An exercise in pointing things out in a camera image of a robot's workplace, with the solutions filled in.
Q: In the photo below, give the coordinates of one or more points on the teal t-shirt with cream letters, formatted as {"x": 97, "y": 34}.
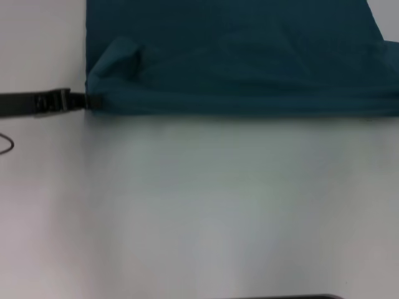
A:
{"x": 233, "y": 46}

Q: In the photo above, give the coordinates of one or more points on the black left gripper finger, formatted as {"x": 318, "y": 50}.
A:
{"x": 71, "y": 100}

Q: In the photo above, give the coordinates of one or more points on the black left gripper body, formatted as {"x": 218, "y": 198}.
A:
{"x": 17, "y": 104}

